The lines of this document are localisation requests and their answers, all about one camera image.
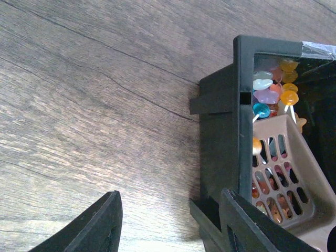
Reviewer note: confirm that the brown slotted scoop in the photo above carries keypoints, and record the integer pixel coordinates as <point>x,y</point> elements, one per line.
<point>289,186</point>

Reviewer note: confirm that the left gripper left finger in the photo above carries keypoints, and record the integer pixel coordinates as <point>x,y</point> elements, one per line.
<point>98,228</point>

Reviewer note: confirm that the black bin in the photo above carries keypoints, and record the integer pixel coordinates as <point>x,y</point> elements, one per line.
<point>268,78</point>

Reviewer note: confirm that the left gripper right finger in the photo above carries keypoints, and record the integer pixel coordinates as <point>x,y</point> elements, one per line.
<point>245,228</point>

